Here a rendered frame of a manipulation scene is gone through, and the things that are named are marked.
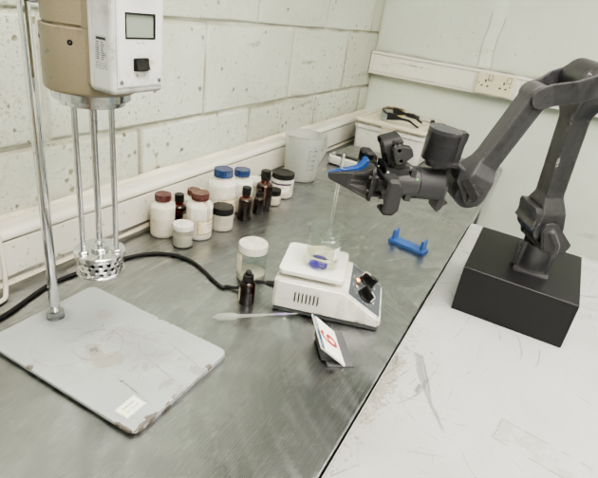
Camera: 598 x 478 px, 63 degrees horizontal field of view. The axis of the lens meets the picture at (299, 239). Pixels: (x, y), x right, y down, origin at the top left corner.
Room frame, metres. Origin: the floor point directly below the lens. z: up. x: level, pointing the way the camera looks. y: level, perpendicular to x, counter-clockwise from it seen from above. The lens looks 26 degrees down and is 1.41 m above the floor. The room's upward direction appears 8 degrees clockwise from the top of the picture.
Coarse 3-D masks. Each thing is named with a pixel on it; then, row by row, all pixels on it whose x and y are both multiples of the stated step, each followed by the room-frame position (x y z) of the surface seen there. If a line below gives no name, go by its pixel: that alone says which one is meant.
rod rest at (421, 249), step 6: (396, 234) 1.14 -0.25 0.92; (390, 240) 1.13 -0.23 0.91; (396, 240) 1.13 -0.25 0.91; (402, 240) 1.13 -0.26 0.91; (426, 240) 1.10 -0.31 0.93; (402, 246) 1.11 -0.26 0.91; (408, 246) 1.10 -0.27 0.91; (414, 246) 1.11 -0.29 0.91; (420, 246) 1.09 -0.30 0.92; (426, 246) 1.10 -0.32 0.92; (414, 252) 1.09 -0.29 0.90; (420, 252) 1.08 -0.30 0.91; (426, 252) 1.09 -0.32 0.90
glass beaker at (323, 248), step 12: (312, 228) 0.77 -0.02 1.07; (324, 228) 0.82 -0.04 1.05; (336, 228) 0.82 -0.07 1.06; (312, 240) 0.77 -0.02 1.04; (324, 240) 0.76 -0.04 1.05; (336, 240) 0.77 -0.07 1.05; (312, 252) 0.77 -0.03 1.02; (324, 252) 0.76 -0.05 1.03; (336, 252) 0.77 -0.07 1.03; (312, 264) 0.77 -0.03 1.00; (324, 264) 0.76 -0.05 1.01; (336, 264) 0.78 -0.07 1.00
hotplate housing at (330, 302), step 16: (288, 288) 0.75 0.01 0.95; (304, 288) 0.74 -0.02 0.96; (320, 288) 0.74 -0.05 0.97; (336, 288) 0.74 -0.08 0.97; (288, 304) 0.75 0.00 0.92; (304, 304) 0.74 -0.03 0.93; (320, 304) 0.74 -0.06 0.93; (336, 304) 0.74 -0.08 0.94; (352, 304) 0.73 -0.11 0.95; (336, 320) 0.74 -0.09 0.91; (352, 320) 0.73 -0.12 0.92; (368, 320) 0.73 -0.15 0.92
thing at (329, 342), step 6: (318, 324) 0.68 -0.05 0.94; (324, 324) 0.70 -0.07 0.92; (324, 330) 0.67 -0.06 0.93; (330, 330) 0.70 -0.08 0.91; (324, 336) 0.65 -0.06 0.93; (330, 336) 0.68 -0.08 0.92; (324, 342) 0.63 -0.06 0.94; (330, 342) 0.65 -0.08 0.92; (330, 348) 0.63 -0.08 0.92; (336, 348) 0.65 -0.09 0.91; (336, 354) 0.63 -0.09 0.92; (342, 360) 0.63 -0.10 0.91
